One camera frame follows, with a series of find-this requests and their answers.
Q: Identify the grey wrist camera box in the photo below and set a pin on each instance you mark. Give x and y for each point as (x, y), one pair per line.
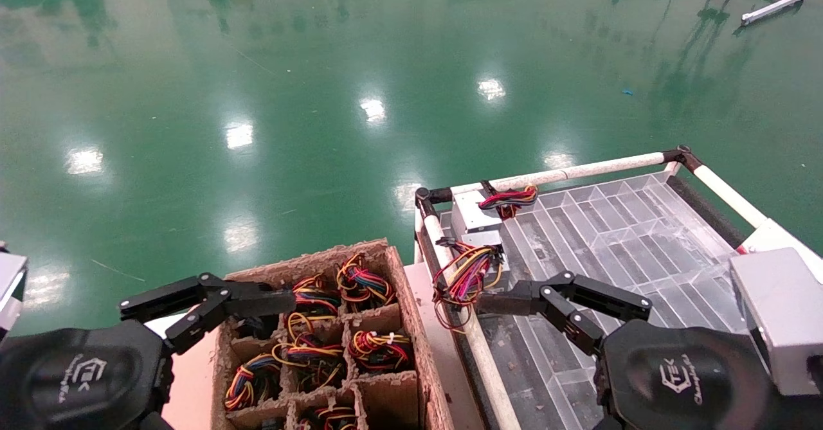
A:
(9, 288)
(781, 321)

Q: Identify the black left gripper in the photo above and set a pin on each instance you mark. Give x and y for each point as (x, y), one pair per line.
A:
(77, 378)

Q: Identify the cardboard box with dividers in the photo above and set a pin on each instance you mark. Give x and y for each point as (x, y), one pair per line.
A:
(398, 391)

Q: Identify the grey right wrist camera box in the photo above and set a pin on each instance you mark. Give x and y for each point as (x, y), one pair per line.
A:
(781, 321)

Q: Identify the white pipe cart frame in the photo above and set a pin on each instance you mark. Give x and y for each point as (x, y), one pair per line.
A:
(578, 173)

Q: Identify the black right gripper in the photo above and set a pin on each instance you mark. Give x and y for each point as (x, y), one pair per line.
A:
(681, 378)

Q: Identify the black foam strip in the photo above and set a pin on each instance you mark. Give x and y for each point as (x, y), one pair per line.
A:
(704, 210)

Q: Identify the clear plastic grid tray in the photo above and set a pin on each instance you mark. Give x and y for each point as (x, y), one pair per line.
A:
(617, 237)

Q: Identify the white sign with red border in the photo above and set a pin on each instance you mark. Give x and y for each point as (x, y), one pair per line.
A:
(781, 237)

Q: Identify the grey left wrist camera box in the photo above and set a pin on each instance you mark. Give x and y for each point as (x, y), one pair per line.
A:
(9, 288)

